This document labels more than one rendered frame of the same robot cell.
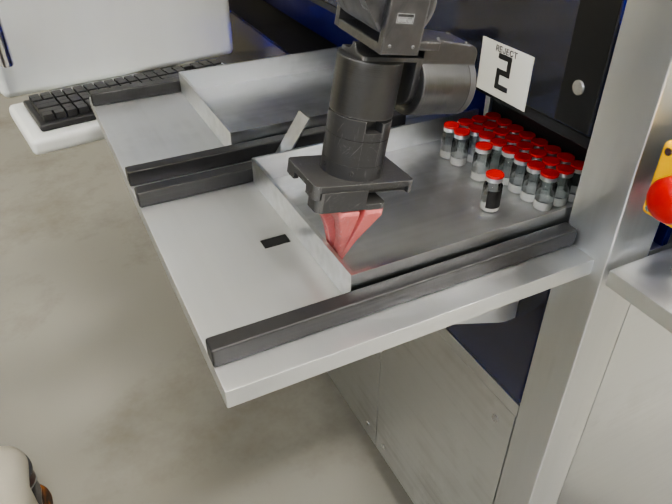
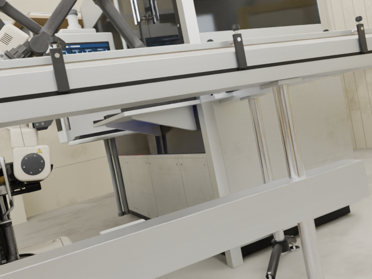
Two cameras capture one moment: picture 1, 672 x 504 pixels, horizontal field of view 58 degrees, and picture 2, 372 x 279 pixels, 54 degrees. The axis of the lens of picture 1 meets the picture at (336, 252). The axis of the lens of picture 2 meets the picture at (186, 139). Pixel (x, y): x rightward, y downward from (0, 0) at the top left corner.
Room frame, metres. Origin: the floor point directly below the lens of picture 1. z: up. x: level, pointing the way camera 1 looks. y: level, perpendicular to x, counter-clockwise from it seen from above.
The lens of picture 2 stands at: (-1.36, -0.19, 0.77)
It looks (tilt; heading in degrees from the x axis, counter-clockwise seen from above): 2 degrees down; 1
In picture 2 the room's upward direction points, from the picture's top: 11 degrees counter-clockwise
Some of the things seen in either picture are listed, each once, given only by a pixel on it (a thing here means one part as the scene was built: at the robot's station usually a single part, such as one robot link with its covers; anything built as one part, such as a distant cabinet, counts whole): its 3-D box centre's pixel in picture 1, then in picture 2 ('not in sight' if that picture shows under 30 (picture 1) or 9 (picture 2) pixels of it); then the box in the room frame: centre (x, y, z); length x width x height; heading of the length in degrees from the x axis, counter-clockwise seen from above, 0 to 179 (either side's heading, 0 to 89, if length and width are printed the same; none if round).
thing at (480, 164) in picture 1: (481, 161); not in sight; (0.68, -0.18, 0.90); 0.02 x 0.02 x 0.05
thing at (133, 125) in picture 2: not in sight; (134, 130); (0.97, 0.15, 0.79); 0.34 x 0.03 x 0.13; 117
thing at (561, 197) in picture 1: (516, 157); not in sight; (0.69, -0.23, 0.90); 0.18 x 0.02 x 0.05; 27
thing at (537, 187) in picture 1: (501, 161); not in sight; (0.68, -0.21, 0.90); 0.18 x 0.02 x 0.05; 27
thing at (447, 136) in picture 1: (449, 140); not in sight; (0.74, -0.15, 0.90); 0.02 x 0.02 x 0.05
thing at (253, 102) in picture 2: not in sight; (267, 174); (0.40, -0.51, 0.46); 0.09 x 0.09 x 0.77; 27
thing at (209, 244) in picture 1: (312, 160); (146, 114); (0.75, 0.03, 0.87); 0.70 x 0.48 x 0.02; 27
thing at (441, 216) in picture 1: (426, 186); not in sight; (0.63, -0.11, 0.90); 0.34 x 0.26 x 0.04; 117
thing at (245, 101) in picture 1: (307, 91); not in sight; (0.93, 0.05, 0.90); 0.34 x 0.26 x 0.04; 117
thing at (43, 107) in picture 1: (138, 89); (104, 133); (1.15, 0.38, 0.82); 0.40 x 0.14 x 0.02; 124
